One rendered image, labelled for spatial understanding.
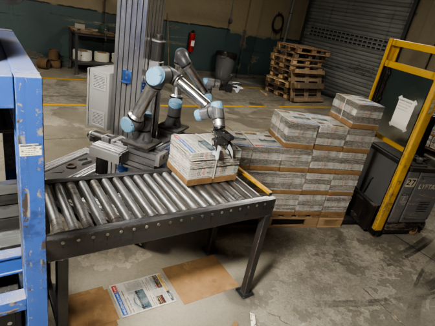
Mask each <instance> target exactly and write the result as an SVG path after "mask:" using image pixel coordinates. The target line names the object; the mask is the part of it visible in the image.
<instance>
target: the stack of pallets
mask: <svg viewBox="0 0 435 326"><path fill-rule="evenodd" d="M283 45H285V47H283ZM273 49H274V50H273V52H271V57H270V58H271V62H270V68H269V69H270V74H267V77H266V80H265V91H271V92H273V94H275V95H283V98H285V99H290V97H289V96H290V90H291V89H290V83H291V69H307V70H313V67H314V68H317V71H322V69H323V67H321V65H322V62H323V61H324V62H325V59H326V57H329V56H330V54H331V51H328V50H324V49H318V48H316V47H311V46H307V45H299V44H294V43H285V42H280V41H278V42H277V46H276V47H274V48H273ZM280 50H282V52H279V51H280ZM321 51H322V52H324V55H321V54H320V53H321ZM277 56H279V58H277ZM316 56H318V57H319V60H315V58H316ZM301 60H302V61H301ZM312 61H315V62H316V64H315V65H313V64H311V62H312ZM276 62H279V63H276ZM276 68H279V69H276ZM276 73H277V74H276ZM272 79H275V80H272ZM271 84H273V85H271Z"/></svg>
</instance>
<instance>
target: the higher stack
mask: <svg viewBox="0 0 435 326"><path fill-rule="evenodd" d="M384 109H385V107H384V106H382V105H380V104H378V103H375V102H373V101H370V100H369V99H366V98H364V97H362V96H355V95H350V94H339V93H337V94H336V97H335V98H334V101H333V104H332V106H331V112H333V113H335V114H337V115H339V116H340V118H341V117H342V118H344V119H345V120H347V121H349V122H351V123H352V124H362V125H376V126H379V124H380V122H381V117H382V114H383V112H384ZM329 117H331V116H329ZM331 118H332V119H334V120H336V119H335V118H333V117H331ZM336 121H337V122H339V123H340V124H342V125H344V126H345V127H347V128H348V129H349V130H348V133H347V135H346V138H345V142H344V144H343V147H344V148H345V147H347V148H355V149H370V148H371V145H372V143H373V141H374V138H375V137H374V136H375V135H376V132H375V131H374V130H368V129H355V128H350V127H348V126H347V125H345V124H343V123H342V122H340V121H338V120H336ZM366 156H367V154H366V153H350V152H342V151H341V154H340V157H339V159H338V162H337V163H338V164H337V168H336V170H343V171H362V168H363V166H364V162H365V159H366ZM358 178H359V176H358V175H339V174H334V176H333V179H332V181H331V184H330V187H329V190H328V192H329V191H340V192H353V191H354V189H355V187H356V185H357V182H358ZM350 201H351V196H343V195H326V198H325V201H324V204H323V207H322V212H346V210H347V208H348V205H349V202H350ZM343 219H344V216H343V215H319V219H318V222H317V225H316V227H317V228H328V227H340V226H341V224H342V221H343Z"/></svg>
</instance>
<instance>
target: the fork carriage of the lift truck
mask: <svg viewBox="0 0 435 326"><path fill-rule="evenodd" d="M377 207H378V205H377V204H376V203H375V202H374V201H372V200H371V199H370V198H369V197H367V196H366V195H365V194H364V193H363V192H362V191H360V190H359V189H358V188H356V187H355V189H354V191H353V195H352V196H351V201H350V202H349V205H348V208H347V210H346V213H347V214H348V215H351V216H352V217H353V218H354V219H355V220H356V223H357V224H358V225H359V226H360V227H361V228H362V229H363V230H368V228H369V226H370V223H371V221H372V219H373V216H374V214H375V211H376V209H377Z"/></svg>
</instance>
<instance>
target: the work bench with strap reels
mask: <svg viewBox="0 0 435 326"><path fill-rule="evenodd" d="M67 28H69V67H68V68H69V69H72V67H71V61H72V62H73V63H74V75H79V74H78V65H92V66H104V65H114V57H115V53H112V59H111V60H110V59H109V53H108V52H103V51H95V52H94V57H93V58H92V51H91V50H85V49H78V36H89V37H96V38H105V34H101V33H98V32H97V30H98V29H93V28H85V29H82V28H80V29H81V30H77V29H78V28H75V27H73V26H67ZM72 33H73V34H75V49H73V50H72ZM106 38H107V39H115V34H114V32H108V31H107V34H106ZM71 51H72V56H71Z"/></svg>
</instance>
